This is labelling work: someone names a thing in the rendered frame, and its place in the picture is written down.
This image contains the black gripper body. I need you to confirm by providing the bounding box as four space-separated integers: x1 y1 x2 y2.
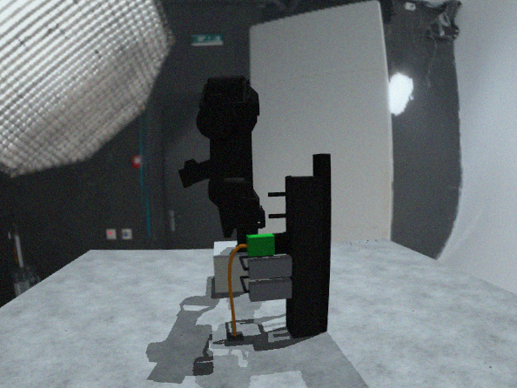
209 144 251 198

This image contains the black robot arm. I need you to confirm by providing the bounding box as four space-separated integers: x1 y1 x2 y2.
178 75 265 247

